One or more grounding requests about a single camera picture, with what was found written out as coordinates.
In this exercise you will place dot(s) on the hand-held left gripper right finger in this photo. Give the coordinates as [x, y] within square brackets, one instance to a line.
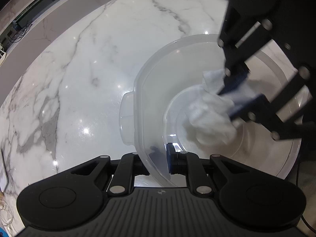
[169, 160]

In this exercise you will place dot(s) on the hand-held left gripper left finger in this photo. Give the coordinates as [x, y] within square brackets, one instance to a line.
[138, 166]

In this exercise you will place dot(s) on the blue and white object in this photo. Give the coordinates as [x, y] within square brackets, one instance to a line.
[5, 233]

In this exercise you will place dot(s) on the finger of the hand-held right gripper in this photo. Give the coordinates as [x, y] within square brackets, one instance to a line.
[246, 107]
[234, 82]

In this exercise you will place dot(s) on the white cloth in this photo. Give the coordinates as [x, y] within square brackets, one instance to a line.
[209, 118]

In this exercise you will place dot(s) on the black soundbar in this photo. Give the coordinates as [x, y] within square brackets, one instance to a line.
[32, 12]

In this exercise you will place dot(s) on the white remote control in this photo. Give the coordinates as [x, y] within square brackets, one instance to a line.
[3, 172]

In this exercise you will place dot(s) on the clear plastic bowl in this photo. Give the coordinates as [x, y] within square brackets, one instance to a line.
[153, 98]

